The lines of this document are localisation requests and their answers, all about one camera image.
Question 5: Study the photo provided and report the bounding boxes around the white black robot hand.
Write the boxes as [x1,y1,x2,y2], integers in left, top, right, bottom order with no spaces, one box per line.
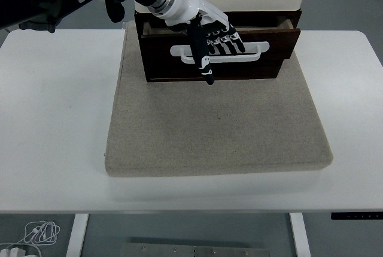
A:
[163,0,247,86]

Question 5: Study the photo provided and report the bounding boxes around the white drawer handle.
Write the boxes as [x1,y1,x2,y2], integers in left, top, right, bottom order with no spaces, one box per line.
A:
[169,41,270,65]

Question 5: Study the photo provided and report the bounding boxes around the dark wooden drawer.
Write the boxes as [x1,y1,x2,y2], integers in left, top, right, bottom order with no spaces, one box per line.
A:
[140,19,302,71]

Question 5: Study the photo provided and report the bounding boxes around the dark wooden drawer cabinet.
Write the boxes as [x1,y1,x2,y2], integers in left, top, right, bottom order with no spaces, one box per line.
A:
[133,10,302,83]

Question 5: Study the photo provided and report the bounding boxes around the beige fabric mat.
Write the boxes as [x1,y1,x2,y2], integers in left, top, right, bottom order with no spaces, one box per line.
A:
[104,20,334,179]

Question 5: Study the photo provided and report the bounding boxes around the white table leg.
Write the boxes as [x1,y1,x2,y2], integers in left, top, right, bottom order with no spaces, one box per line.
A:
[65,213,90,257]
[289,212,312,257]

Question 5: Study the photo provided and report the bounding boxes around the black table control panel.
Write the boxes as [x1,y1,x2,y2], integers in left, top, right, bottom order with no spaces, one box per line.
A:
[330,212,383,220]

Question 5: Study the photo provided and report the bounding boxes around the white charger plug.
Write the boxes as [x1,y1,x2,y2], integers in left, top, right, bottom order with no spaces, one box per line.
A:
[1,246,27,257]

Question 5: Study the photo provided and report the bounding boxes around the white earphone cable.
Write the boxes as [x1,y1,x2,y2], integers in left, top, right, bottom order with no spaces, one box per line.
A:
[0,220,61,250]

